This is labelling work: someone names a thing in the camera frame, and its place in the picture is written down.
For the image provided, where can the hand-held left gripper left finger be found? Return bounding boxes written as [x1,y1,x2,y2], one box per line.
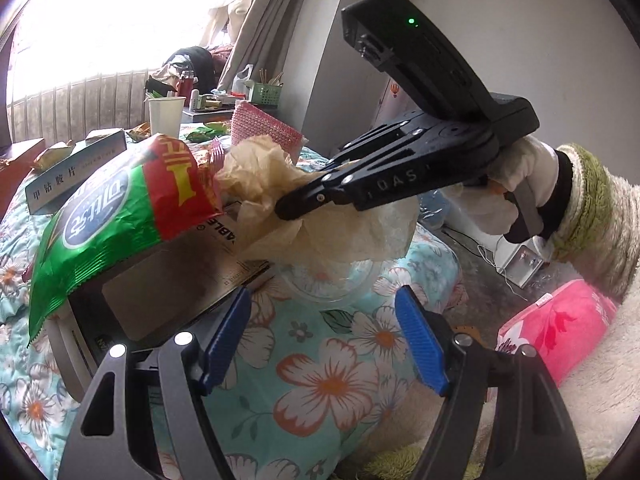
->
[57,287,253,480]

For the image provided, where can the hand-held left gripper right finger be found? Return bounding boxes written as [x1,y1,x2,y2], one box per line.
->
[395,285,588,480]

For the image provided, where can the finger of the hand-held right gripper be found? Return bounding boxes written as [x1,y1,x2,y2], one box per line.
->
[329,111,447,165]
[274,144,497,222]

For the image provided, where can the beige paper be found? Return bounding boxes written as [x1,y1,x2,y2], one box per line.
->
[215,135,417,267]

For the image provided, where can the grey cardboard cable box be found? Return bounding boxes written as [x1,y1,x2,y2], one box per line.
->
[45,199,277,402]

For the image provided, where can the clear plastic container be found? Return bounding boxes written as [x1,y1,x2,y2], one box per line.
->
[274,254,383,307]

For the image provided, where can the red green chips bag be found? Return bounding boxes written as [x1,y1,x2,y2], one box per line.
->
[27,132,226,342]

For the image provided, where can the person's right forearm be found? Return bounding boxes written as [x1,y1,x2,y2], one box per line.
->
[505,144,640,303]

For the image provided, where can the person's right hand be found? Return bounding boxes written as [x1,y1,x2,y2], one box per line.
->
[442,136,558,241]

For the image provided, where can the large blue water jug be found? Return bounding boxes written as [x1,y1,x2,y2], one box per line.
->
[419,192,452,227]

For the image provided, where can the pink woven basket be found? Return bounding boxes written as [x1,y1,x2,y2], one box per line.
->
[230,101,307,162]

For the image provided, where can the green plastic basket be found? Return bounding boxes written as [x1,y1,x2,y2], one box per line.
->
[248,81,282,107]

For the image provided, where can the white electric appliance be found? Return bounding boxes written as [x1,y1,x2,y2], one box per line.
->
[499,244,552,289]

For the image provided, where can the pink tissue packet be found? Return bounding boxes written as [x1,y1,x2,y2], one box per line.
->
[494,279,619,387]

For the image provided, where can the white detergent bottle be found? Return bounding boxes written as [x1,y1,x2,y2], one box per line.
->
[233,64,255,97]

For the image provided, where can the beige curtain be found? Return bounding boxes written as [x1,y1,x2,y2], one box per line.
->
[220,0,353,97]

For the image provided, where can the green snack wrapper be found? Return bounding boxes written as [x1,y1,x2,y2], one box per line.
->
[184,124,224,144]

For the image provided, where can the grey bedside cabinet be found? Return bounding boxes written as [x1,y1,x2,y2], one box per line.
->
[181,104,236,127]

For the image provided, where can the hanging cream cloth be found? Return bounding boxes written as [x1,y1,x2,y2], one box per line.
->
[206,0,262,47]

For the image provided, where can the black backpack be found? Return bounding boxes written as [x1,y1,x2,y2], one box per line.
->
[162,46,217,96]

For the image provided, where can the white paper cup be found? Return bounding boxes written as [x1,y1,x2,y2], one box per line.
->
[148,96,187,139]

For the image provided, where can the white blue medicine box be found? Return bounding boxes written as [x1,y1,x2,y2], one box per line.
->
[25,128,128,216]

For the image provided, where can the yellow snack wrapper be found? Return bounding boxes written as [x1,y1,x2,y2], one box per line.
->
[31,141,77,172]

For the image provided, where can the red cardboard box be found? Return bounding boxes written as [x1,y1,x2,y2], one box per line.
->
[0,137,47,213]

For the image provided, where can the metal window railing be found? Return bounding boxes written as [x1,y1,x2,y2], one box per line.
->
[9,67,167,144]

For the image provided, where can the white cable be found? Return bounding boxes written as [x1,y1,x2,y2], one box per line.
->
[475,242,538,306]

